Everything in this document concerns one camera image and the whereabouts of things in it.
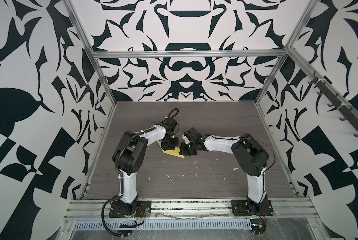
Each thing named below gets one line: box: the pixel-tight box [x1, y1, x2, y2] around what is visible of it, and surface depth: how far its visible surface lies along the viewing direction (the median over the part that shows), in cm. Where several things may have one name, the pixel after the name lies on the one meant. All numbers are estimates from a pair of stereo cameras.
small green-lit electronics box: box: [250, 218, 267, 235], surface depth 73 cm
